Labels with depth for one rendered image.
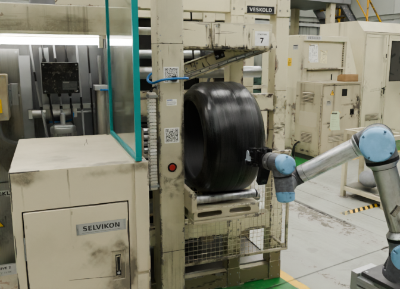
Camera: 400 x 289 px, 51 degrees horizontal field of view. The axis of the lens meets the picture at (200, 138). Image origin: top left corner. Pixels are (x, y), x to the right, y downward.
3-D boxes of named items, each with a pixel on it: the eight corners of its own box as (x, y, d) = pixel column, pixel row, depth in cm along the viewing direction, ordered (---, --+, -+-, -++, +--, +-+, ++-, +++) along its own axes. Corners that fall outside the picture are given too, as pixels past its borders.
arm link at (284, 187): (299, 195, 175) (295, 169, 174) (294, 203, 165) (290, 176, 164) (280, 196, 178) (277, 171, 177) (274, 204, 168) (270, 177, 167)
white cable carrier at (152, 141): (150, 190, 206) (148, 92, 197) (148, 187, 210) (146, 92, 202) (159, 189, 207) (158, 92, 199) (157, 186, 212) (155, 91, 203)
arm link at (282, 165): (281, 179, 162) (278, 157, 161) (267, 174, 172) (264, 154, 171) (298, 174, 165) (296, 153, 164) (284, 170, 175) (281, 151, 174)
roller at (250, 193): (194, 203, 204) (193, 194, 206) (191, 205, 208) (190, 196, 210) (258, 195, 216) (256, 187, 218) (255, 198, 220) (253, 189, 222)
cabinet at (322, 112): (318, 163, 657) (322, 83, 635) (293, 156, 707) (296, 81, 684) (358, 157, 703) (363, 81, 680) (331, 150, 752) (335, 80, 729)
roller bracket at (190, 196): (191, 214, 202) (191, 194, 200) (168, 190, 238) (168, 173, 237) (198, 213, 203) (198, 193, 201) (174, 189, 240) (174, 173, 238)
